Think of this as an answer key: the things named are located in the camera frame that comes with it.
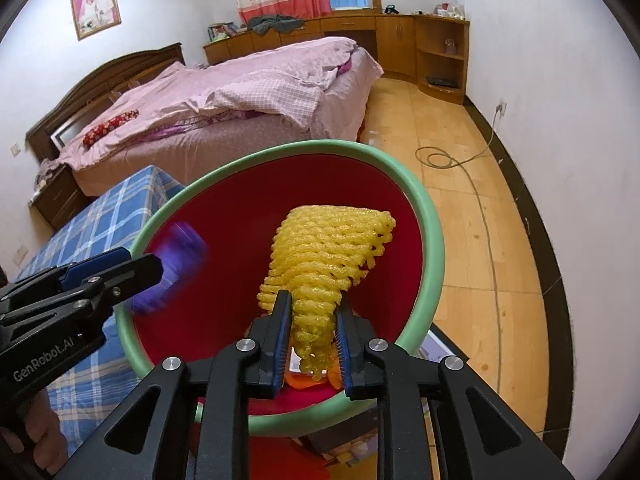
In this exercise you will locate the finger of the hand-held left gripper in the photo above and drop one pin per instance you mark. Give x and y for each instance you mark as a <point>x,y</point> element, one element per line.
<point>95,265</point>
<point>145,270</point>

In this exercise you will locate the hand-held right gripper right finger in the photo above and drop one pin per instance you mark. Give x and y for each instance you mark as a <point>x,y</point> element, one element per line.
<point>347,355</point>

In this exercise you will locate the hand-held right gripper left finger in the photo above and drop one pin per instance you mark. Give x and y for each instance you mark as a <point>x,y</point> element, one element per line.
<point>280,345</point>

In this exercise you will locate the orange cardboard box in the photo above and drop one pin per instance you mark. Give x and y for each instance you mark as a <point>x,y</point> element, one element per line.
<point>301,366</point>

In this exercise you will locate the purple wrapper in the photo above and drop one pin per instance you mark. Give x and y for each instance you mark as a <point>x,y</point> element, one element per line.
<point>185,250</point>

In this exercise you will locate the red bucket with green rim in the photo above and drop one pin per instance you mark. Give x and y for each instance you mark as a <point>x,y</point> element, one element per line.
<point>225,200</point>

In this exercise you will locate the large yellow foam net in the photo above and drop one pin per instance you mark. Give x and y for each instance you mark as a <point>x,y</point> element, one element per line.
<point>330,250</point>

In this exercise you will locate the person's left hand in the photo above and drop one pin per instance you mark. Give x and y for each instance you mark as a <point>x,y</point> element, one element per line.
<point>47,430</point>

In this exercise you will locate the wooden nightstand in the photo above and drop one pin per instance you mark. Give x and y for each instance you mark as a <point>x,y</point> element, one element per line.
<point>60,205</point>

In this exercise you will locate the stack of magazines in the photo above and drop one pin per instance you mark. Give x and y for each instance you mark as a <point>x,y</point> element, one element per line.
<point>440,347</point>

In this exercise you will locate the pale cloth bundle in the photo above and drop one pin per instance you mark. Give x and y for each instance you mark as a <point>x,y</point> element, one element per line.
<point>46,175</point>

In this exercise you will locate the red floral pillow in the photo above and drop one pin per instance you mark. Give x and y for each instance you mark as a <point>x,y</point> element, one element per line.
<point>107,129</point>

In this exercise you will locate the wooden bed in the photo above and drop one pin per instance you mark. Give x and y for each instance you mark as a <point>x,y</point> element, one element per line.
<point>225,140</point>

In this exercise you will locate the pink checked quilt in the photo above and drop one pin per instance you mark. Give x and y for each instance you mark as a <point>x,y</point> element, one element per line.
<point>250,80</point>

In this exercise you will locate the row of books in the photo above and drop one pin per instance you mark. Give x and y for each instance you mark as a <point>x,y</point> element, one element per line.
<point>225,31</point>

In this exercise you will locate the grey clothes heap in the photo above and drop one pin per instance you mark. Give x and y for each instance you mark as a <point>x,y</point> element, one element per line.
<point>275,24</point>

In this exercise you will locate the flat black shelf item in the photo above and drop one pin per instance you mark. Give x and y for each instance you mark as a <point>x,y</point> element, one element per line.
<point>441,81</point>

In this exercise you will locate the wooden desk cabinet unit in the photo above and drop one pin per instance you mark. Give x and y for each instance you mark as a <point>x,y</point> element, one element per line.
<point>395,40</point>

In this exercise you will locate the small shelf ornament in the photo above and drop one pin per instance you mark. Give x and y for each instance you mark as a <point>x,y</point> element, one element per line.
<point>451,47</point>

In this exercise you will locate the clear containers on cabinet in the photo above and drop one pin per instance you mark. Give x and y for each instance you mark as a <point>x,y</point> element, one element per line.
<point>449,10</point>

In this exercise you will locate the low white wall socket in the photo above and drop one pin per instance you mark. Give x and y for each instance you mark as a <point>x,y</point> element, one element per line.
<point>21,255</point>

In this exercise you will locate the white light switch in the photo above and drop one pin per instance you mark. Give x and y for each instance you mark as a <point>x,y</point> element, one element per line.
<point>16,150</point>

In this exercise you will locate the framed wall photo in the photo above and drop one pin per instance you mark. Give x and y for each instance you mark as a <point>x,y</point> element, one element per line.
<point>96,9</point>

